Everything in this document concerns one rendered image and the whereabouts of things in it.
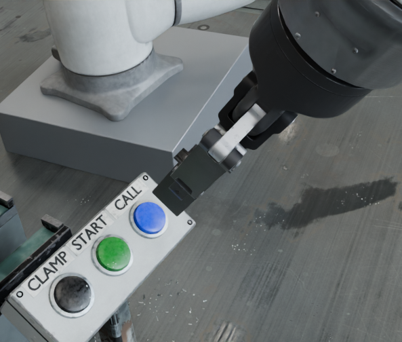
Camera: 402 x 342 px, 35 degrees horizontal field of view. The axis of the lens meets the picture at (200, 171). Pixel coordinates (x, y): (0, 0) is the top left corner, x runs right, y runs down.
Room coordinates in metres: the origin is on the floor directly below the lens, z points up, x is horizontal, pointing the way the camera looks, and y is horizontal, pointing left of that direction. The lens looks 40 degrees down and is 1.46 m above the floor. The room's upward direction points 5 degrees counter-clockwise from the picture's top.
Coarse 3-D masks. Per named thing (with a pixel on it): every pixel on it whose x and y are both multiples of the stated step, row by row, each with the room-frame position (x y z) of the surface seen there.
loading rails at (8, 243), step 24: (0, 192) 0.62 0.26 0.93; (0, 216) 0.59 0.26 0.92; (48, 216) 0.56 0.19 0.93; (0, 240) 0.58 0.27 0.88; (24, 240) 0.60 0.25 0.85; (48, 240) 0.52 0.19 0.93; (0, 264) 0.50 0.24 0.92; (24, 264) 0.49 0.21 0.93; (0, 288) 0.46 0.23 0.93; (0, 312) 0.45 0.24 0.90; (0, 336) 0.44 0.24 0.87
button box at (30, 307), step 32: (128, 192) 0.42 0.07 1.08; (96, 224) 0.39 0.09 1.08; (128, 224) 0.40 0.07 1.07; (192, 224) 0.41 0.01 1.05; (64, 256) 0.35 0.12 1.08; (160, 256) 0.38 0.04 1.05; (32, 288) 0.32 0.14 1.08; (96, 288) 0.34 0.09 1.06; (128, 288) 0.34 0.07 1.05; (32, 320) 0.30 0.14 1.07; (64, 320) 0.31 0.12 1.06; (96, 320) 0.31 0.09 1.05
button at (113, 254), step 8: (104, 240) 0.37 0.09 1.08; (112, 240) 0.37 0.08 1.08; (120, 240) 0.38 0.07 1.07; (96, 248) 0.37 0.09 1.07; (104, 248) 0.36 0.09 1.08; (112, 248) 0.37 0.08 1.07; (120, 248) 0.37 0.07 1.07; (128, 248) 0.37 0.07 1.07; (96, 256) 0.36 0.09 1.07; (104, 256) 0.36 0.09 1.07; (112, 256) 0.36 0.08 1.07; (120, 256) 0.36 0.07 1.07; (128, 256) 0.36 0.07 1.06; (104, 264) 0.35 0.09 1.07; (112, 264) 0.35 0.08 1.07; (120, 264) 0.36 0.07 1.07
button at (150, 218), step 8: (136, 208) 0.41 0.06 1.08; (144, 208) 0.41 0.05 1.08; (152, 208) 0.41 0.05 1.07; (160, 208) 0.41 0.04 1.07; (136, 216) 0.40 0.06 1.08; (144, 216) 0.40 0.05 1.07; (152, 216) 0.40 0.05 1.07; (160, 216) 0.41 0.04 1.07; (136, 224) 0.40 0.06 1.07; (144, 224) 0.39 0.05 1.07; (152, 224) 0.40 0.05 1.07; (160, 224) 0.40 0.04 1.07; (144, 232) 0.39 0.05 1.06; (152, 232) 0.39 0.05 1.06
